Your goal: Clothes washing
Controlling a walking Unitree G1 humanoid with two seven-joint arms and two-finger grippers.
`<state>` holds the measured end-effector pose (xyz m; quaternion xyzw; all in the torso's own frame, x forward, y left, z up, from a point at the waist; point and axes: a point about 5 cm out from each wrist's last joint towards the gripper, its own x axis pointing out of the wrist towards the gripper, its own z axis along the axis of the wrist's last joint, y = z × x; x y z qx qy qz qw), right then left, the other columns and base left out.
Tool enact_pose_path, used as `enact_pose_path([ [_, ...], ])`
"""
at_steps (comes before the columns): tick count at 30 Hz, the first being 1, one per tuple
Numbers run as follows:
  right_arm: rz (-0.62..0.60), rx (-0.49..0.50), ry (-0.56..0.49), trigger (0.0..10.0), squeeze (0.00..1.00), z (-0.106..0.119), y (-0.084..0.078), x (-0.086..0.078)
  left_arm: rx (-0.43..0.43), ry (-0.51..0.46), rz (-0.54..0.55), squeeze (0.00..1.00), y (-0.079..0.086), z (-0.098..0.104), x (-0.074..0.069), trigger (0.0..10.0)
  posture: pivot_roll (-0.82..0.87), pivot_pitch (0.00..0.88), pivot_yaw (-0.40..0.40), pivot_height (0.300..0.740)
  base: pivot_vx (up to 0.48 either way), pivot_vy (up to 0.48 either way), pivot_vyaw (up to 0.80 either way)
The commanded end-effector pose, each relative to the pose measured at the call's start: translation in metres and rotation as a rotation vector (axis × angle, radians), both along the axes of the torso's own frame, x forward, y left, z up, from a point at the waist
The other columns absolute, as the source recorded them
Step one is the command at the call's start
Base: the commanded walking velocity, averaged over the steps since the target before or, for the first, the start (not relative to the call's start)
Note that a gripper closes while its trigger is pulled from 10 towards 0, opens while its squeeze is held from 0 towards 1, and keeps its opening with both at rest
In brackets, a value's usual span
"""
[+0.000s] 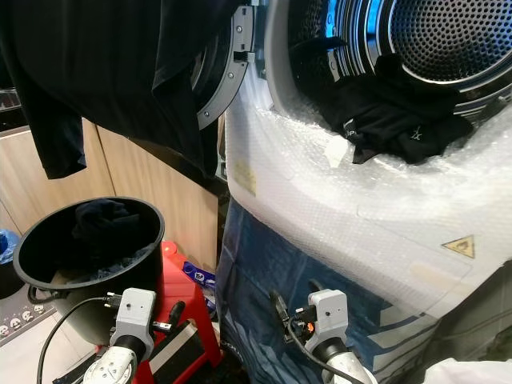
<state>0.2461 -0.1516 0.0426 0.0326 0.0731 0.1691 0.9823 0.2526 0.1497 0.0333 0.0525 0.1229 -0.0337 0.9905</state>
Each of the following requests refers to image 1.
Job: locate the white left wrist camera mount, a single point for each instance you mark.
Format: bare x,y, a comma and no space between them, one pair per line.
134,312

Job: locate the black countertop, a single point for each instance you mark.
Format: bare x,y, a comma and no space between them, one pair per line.
8,112

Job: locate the black t-shirt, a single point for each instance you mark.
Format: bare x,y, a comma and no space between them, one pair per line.
96,56

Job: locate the black garment with white logo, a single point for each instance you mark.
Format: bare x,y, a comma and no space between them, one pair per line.
392,112

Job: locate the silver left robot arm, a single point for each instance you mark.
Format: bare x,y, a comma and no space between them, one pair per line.
116,364

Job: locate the blue tarpaulin sheet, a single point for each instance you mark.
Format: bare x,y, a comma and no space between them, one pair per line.
256,280

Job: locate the black plastic bucket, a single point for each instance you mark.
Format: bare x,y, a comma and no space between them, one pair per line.
40,248

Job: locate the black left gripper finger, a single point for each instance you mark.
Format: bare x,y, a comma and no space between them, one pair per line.
177,314

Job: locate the dark navy garment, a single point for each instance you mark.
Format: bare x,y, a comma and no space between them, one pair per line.
104,224

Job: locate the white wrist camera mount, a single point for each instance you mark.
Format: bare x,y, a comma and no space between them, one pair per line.
328,312
134,312

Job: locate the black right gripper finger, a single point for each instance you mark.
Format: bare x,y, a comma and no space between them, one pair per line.
280,309
314,289

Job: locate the blue snack packet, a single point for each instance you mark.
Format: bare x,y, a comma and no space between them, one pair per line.
200,277

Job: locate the wooden cabinet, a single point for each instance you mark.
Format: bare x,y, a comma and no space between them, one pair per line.
128,176

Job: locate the perforated steel washer drum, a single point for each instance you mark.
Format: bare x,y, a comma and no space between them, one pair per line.
448,32

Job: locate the beige tape piece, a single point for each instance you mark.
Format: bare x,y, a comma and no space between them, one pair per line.
334,154

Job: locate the black bin with blue bag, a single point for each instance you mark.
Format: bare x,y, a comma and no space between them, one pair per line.
8,272

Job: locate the grey washer door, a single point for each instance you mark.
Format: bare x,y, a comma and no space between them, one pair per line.
228,80

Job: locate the bubble-wrapped white washer body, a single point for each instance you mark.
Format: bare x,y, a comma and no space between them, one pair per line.
352,208

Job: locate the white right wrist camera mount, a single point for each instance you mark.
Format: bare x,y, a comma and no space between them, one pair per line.
328,312

